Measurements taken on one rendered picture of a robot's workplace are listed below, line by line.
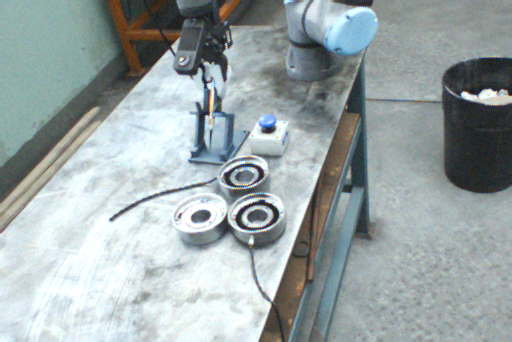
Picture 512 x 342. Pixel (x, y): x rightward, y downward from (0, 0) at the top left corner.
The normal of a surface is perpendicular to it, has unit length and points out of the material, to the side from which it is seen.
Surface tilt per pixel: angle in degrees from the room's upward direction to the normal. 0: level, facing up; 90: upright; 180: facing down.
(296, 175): 0
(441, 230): 0
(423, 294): 0
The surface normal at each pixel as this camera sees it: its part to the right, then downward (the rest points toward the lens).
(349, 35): 0.43, 0.61
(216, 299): -0.15, -0.77
